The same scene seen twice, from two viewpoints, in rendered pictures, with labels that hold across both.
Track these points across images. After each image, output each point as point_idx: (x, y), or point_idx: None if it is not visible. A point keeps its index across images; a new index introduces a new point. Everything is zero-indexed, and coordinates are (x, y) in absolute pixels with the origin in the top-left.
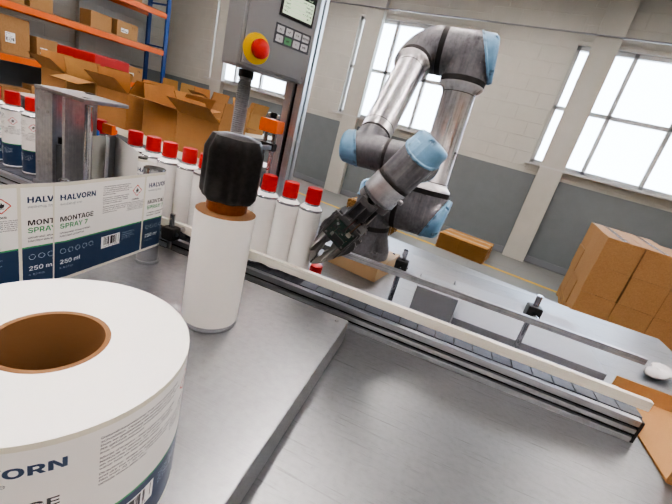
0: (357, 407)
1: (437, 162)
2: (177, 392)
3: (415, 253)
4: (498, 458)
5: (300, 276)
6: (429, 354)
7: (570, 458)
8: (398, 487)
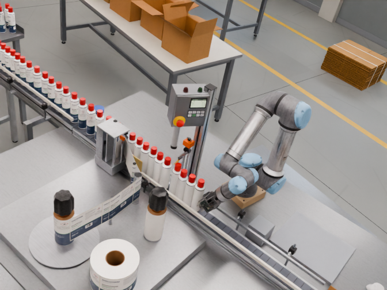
0: (196, 275)
1: (239, 192)
2: (136, 271)
3: (291, 180)
4: None
5: (193, 214)
6: (239, 258)
7: None
8: None
